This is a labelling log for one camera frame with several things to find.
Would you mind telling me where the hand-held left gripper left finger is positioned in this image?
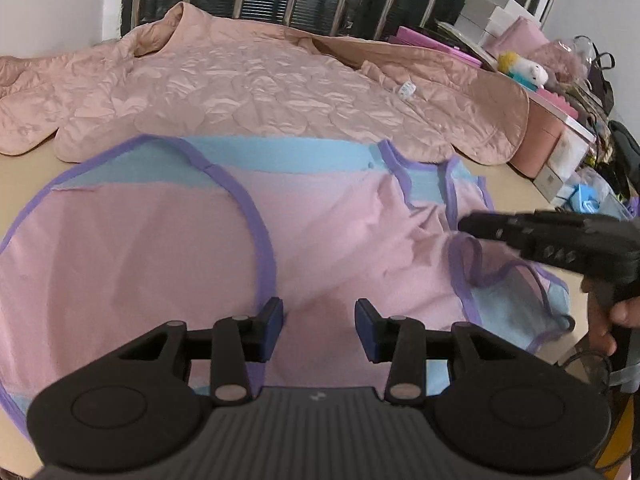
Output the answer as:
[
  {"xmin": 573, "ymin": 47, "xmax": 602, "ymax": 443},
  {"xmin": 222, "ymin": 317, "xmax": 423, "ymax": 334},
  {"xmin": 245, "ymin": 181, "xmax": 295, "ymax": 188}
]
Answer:
[{"xmin": 117, "ymin": 297, "xmax": 285, "ymax": 407}]

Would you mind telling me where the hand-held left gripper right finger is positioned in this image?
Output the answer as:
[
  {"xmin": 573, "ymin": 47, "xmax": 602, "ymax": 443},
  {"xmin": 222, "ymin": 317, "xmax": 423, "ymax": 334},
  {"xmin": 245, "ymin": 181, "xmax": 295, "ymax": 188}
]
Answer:
[{"xmin": 354, "ymin": 298, "xmax": 521, "ymax": 407}]

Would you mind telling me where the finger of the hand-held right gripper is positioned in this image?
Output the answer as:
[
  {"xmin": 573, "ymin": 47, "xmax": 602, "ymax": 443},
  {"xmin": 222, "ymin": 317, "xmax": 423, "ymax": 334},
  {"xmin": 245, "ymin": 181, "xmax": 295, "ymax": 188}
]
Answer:
[
  {"xmin": 515, "ymin": 209, "xmax": 597, "ymax": 234},
  {"xmin": 457, "ymin": 211, "xmax": 587, "ymax": 274}
]

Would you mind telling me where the pink blue purple-trimmed vest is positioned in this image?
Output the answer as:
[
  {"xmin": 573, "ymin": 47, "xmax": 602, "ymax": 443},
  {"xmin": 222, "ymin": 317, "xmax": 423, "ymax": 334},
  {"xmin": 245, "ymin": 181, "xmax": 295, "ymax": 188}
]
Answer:
[{"xmin": 0, "ymin": 134, "xmax": 576, "ymax": 441}]

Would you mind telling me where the person's right hand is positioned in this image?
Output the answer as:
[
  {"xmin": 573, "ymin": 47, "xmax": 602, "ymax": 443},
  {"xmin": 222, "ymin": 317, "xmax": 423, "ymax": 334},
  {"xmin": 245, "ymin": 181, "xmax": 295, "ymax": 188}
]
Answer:
[{"xmin": 585, "ymin": 293, "xmax": 640, "ymax": 357}]

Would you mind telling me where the blue plastic pack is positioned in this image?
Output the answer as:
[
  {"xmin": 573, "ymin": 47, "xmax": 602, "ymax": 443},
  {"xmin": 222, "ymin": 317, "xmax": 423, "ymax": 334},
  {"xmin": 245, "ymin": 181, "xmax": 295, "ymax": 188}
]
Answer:
[{"xmin": 564, "ymin": 182, "xmax": 612, "ymax": 217}]

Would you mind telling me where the white labelled box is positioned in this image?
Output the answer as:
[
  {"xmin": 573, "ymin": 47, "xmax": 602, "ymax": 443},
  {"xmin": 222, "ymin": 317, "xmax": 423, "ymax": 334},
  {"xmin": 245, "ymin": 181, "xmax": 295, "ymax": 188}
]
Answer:
[{"xmin": 532, "ymin": 127, "xmax": 597, "ymax": 197}]

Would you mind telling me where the pink storage box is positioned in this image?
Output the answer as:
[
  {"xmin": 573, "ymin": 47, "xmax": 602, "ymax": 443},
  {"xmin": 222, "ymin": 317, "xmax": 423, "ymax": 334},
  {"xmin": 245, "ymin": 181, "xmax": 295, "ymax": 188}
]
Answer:
[{"xmin": 509, "ymin": 94, "xmax": 567, "ymax": 177}]

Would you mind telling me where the black backpack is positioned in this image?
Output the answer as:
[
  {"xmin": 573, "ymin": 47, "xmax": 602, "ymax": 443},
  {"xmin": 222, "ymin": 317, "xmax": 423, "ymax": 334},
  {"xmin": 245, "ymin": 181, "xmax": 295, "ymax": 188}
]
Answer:
[{"xmin": 606, "ymin": 120, "xmax": 640, "ymax": 202}]

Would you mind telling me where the black handbag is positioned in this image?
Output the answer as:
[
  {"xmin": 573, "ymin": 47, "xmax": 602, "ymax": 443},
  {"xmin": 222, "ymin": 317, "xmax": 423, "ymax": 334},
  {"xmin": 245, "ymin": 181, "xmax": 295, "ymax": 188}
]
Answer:
[{"xmin": 584, "ymin": 35, "xmax": 617, "ymax": 117}]

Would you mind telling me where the yellow white plush toy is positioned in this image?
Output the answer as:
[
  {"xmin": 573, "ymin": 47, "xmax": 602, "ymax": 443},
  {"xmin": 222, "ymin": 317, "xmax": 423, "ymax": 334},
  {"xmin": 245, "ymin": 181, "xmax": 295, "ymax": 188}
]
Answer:
[{"xmin": 497, "ymin": 51, "xmax": 549, "ymax": 92}]

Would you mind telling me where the pink quilted bag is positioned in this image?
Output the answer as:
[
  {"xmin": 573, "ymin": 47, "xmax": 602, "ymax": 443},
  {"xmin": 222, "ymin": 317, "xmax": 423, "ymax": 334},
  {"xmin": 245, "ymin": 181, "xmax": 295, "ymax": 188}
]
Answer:
[{"xmin": 487, "ymin": 16, "xmax": 552, "ymax": 59}]

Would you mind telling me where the magenta flat box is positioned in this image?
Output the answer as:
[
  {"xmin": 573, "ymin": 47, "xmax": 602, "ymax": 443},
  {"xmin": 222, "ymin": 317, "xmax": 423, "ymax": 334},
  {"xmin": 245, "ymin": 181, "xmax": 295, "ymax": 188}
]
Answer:
[{"xmin": 387, "ymin": 25, "xmax": 483, "ymax": 67}]

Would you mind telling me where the stack of white boxes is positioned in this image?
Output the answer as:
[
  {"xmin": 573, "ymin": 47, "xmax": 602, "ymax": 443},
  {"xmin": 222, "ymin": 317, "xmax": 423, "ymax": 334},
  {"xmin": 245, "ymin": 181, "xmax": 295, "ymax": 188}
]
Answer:
[{"xmin": 455, "ymin": 0, "xmax": 541, "ymax": 52}]

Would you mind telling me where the pink quilted jacket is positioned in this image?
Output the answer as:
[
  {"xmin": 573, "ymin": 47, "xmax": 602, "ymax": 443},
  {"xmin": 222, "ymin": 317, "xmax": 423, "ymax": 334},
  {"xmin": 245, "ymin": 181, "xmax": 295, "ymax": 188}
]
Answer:
[{"xmin": 0, "ymin": 1, "xmax": 531, "ymax": 167}]

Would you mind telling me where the black cable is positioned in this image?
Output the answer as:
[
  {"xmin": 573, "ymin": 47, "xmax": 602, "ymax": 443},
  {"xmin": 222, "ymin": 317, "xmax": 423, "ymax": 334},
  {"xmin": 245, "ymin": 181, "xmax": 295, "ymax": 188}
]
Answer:
[{"xmin": 559, "ymin": 349, "xmax": 617, "ymax": 397}]

